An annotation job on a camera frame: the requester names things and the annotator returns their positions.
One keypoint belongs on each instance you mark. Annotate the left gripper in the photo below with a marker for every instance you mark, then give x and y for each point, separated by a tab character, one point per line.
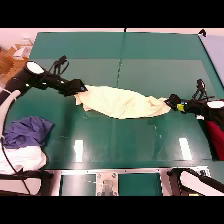
74	87

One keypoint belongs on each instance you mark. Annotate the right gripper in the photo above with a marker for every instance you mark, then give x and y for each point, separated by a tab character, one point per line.
175	102

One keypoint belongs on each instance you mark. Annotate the cream polo shirt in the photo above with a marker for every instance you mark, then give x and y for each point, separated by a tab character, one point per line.
120	101

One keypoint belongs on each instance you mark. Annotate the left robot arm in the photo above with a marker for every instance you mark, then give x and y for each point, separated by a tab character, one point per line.
23	80

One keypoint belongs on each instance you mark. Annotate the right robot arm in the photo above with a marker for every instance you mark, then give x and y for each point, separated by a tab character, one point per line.
206	110

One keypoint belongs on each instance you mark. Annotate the red garment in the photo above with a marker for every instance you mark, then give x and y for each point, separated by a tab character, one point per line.
216	138

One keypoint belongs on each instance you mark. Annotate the blue garment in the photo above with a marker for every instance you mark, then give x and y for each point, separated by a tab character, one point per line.
28	130

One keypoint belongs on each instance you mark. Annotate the white garment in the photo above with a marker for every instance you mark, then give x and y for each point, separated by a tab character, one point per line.
23	158

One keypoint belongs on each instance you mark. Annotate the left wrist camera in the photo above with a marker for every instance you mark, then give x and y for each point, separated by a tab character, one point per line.
60	63

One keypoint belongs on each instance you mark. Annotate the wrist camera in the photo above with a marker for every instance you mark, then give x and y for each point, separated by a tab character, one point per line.
60	63
201	88

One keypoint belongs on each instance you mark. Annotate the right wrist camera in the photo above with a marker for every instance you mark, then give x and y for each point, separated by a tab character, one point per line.
201	88

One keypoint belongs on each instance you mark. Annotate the silver frame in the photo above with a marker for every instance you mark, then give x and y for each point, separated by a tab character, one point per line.
106	181

